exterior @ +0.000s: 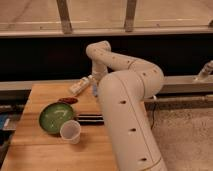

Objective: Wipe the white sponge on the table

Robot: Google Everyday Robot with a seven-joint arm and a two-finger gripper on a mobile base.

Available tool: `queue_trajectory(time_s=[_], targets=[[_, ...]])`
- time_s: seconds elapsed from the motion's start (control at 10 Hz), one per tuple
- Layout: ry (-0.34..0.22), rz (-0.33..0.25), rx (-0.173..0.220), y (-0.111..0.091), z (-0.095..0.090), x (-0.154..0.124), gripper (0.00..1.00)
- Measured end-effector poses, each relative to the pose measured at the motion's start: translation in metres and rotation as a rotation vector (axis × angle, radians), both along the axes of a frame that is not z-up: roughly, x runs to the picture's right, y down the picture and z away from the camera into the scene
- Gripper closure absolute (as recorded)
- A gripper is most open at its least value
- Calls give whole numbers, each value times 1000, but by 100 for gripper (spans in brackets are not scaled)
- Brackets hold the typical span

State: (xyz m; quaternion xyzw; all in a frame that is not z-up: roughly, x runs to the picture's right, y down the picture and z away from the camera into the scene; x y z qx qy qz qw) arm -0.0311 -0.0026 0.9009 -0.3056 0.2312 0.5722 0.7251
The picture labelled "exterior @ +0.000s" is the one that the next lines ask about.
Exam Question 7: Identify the dark red small object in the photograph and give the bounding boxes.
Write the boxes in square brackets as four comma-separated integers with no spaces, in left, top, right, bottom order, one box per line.
[58,97,78,104]

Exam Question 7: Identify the clear plastic cup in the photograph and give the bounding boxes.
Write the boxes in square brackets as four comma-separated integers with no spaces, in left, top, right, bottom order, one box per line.
[60,120,81,144]

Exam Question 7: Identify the metal frame post left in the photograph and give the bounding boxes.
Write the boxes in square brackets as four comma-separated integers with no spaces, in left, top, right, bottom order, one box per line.
[56,0,72,34]

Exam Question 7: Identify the metal frame post right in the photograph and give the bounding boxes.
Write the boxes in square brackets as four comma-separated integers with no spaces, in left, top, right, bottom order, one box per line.
[124,0,137,32]

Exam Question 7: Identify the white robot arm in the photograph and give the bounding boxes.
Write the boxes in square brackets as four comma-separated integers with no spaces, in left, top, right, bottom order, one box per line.
[86,41,168,171]

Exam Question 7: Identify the metal frame post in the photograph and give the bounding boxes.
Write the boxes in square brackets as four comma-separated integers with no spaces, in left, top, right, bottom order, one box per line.
[56,0,72,34]
[124,0,137,32]

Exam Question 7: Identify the black flat tool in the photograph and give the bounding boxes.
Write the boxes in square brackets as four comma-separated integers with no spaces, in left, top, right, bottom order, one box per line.
[76,115,104,124]

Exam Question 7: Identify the green bowl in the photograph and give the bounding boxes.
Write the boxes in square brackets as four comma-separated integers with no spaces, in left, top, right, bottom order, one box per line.
[39,102,75,135]

